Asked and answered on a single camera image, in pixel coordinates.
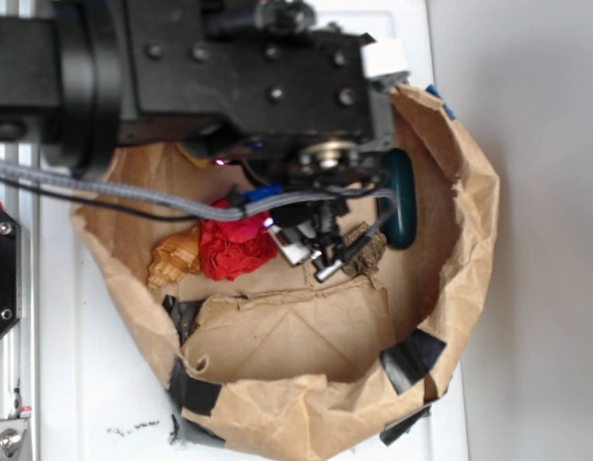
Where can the crumpled red paper ball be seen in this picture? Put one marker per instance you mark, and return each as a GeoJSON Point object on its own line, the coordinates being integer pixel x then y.
{"type": "Point", "coordinates": [231, 249]}

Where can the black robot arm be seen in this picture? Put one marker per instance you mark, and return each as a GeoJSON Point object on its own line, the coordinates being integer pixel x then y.
{"type": "Point", "coordinates": [63, 83]}

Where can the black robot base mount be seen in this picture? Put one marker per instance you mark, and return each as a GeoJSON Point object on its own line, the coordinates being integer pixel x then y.
{"type": "Point", "coordinates": [9, 273]}

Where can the aluminium frame rail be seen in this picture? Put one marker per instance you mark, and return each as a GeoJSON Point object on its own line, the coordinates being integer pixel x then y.
{"type": "Point", "coordinates": [18, 324]}

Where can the dark green oval object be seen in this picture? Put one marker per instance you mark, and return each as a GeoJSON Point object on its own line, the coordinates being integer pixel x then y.
{"type": "Point", "coordinates": [401, 227]}

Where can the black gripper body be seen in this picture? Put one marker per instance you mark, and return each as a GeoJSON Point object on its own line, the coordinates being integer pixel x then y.
{"type": "Point", "coordinates": [261, 84]}

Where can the brown rock lump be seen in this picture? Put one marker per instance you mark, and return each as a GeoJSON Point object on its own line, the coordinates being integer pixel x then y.
{"type": "Point", "coordinates": [366, 261]}

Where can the orange waffle cone toy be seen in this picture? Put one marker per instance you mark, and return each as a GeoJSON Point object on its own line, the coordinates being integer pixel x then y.
{"type": "Point", "coordinates": [175, 257]}

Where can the brown paper bag tray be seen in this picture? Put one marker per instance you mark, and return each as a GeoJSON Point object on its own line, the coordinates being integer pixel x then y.
{"type": "Point", "coordinates": [276, 364]}

